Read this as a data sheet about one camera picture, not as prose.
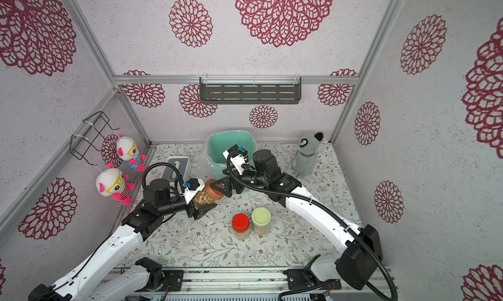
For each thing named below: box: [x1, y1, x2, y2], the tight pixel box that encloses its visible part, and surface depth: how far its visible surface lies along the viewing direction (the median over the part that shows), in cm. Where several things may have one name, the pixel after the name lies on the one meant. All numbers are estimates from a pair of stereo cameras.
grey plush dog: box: [292, 132, 324, 177], surface depth 101 cm
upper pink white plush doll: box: [116, 134, 147, 172], surface depth 96 cm
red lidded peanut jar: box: [231, 213, 251, 241], surface depth 79 cm
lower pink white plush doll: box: [95, 162, 136, 207], surface depth 82 cm
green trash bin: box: [207, 129, 257, 180], surface depth 92 cm
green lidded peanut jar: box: [250, 206, 272, 236], surface depth 79 cm
